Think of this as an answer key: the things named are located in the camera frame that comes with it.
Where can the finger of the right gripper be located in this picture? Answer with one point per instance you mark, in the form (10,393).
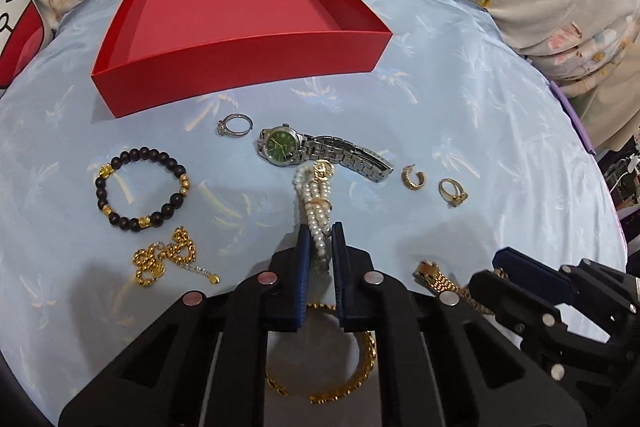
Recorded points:
(608,297)
(603,378)

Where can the light blue palm bedsheet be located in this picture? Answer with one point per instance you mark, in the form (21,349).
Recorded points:
(504,167)

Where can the silver watch green dial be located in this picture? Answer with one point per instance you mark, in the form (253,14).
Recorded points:
(283,146)

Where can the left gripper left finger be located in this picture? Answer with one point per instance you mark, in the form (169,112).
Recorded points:
(203,361)

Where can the gold wrist watch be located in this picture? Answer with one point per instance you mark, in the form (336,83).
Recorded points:
(432,278)

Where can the gold hoop earring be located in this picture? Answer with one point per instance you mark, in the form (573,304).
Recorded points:
(412,179)

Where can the pink bunny face pillow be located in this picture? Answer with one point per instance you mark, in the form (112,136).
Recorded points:
(23,33)

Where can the red cardboard box tray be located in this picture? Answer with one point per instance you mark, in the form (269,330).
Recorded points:
(157,52)

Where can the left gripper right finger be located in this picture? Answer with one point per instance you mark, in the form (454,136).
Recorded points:
(440,363)

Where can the gold cuff bangle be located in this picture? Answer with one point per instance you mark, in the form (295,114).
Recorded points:
(368,354)

